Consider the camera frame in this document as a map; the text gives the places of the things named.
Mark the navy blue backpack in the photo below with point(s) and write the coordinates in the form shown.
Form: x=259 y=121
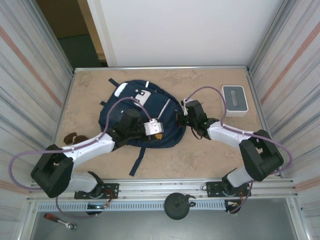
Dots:
x=172 y=130

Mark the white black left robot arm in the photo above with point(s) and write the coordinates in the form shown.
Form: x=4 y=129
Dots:
x=82 y=182

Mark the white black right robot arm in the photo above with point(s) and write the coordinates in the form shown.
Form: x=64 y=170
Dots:
x=230 y=132

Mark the white box grey slotted lid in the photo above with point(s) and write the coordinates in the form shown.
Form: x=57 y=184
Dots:
x=241 y=100

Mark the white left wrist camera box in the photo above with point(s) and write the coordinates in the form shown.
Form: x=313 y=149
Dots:
x=153 y=127

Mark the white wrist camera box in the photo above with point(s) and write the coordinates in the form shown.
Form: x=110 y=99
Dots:
x=185 y=106
x=153 y=127

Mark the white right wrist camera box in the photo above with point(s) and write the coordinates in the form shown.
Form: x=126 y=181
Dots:
x=185 y=106

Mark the aluminium front rail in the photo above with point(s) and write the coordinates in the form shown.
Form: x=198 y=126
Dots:
x=160 y=186

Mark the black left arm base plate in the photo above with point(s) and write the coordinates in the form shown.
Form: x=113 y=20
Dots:
x=111 y=190

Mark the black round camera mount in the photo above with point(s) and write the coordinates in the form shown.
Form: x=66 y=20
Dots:
x=176 y=206

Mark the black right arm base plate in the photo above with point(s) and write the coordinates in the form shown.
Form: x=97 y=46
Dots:
x=212 y=188

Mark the white door frame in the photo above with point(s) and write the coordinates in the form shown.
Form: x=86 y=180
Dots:
x=102 y=32

